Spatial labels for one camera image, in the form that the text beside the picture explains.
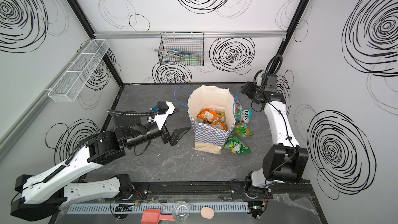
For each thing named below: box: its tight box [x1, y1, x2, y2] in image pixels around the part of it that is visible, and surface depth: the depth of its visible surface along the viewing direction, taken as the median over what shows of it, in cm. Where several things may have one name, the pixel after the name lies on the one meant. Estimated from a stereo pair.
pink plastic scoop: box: [140, 209, 176, 224], surface depth 68 cm
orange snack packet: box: [196, 108, 227, 131], surface depth 96 cm
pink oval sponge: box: [200, 206, 215, 220], surface depth 68 cm
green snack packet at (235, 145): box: [223, 135, 252, 154], surface depth 86 cm
